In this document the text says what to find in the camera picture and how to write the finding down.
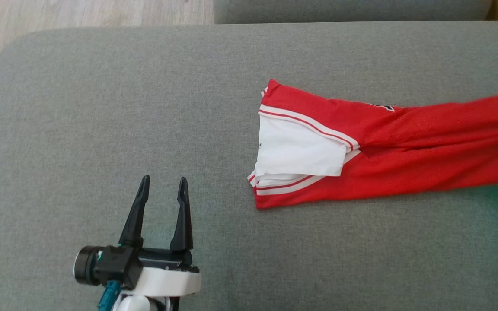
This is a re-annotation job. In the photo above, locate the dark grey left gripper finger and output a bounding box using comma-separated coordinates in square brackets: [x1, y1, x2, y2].
[118, 175, 151, 249]
[170, 176, 194, 253]

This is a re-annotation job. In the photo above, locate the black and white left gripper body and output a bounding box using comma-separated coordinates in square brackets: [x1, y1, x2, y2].
[121, 246, 202, 298]

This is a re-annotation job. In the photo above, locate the red shirt with white sleeves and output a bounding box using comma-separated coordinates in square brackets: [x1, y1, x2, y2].
[247, 78, 498, 210]

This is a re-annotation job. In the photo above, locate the large grey sofa seat cushion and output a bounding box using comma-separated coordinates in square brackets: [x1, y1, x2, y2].
[0, 21, 498, 311]

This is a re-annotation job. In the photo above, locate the medium grey sofa seat cushion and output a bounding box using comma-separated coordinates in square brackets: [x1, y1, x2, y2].
[213, 0, 492, 25]

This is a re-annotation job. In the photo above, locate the teal cable connector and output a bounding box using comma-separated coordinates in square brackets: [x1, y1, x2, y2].
[98, 280, 122, 311]

